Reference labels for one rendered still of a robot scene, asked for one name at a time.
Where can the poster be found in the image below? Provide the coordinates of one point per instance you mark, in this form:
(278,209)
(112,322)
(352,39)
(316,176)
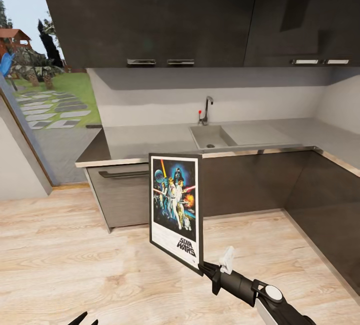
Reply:
(176,207)

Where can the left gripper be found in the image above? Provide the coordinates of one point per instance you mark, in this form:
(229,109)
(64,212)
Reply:
(80,318)

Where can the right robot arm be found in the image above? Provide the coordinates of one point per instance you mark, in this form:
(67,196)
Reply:
(269,301)

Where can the fixed window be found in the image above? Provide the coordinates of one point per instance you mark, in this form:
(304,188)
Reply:
(54,106)

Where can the dishwasher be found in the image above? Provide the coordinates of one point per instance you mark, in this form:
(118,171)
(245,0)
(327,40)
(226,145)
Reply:
(123,192)

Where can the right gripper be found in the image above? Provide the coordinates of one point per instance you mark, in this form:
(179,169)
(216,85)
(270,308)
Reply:
(222,280)

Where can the drop in sink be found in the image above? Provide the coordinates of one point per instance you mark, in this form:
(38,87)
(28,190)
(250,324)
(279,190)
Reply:
(209,137)

